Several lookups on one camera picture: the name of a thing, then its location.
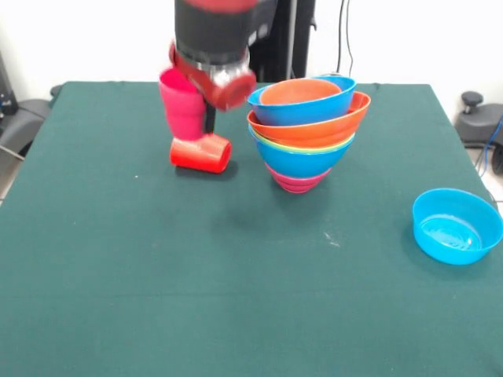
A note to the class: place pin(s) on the green plastic bowl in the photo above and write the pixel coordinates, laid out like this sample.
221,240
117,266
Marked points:
310,149

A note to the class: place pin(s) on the dark green tablecloth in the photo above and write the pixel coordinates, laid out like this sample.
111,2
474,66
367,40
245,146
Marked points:
275,294

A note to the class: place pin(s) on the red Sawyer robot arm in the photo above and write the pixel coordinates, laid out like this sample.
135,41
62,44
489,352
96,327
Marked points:
220,27

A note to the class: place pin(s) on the small orange flat-bottomed bowl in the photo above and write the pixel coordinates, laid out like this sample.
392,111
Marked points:
298,92

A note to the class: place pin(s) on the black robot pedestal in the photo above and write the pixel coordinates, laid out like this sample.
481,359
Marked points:
291,39

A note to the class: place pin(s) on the large blue plastic bowl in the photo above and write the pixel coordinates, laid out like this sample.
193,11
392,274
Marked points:
302,112
302,165

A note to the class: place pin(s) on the black stand base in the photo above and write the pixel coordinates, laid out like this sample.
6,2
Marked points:
23,121
477,125

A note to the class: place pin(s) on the large orange plastic bowl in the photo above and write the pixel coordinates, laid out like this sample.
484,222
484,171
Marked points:
314,133

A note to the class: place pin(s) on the small blue flat-bottomed bowl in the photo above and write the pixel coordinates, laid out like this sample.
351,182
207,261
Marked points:
456,235

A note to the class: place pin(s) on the pink plastic bowl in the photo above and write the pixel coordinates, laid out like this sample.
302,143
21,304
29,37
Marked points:
298,184

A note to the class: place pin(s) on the red plastic cup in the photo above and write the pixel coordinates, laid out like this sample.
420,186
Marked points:
200,155

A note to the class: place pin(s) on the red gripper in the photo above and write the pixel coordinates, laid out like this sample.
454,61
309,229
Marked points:
224,88

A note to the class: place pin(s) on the pink plastic cup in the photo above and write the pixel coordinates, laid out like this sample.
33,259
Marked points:
182,110

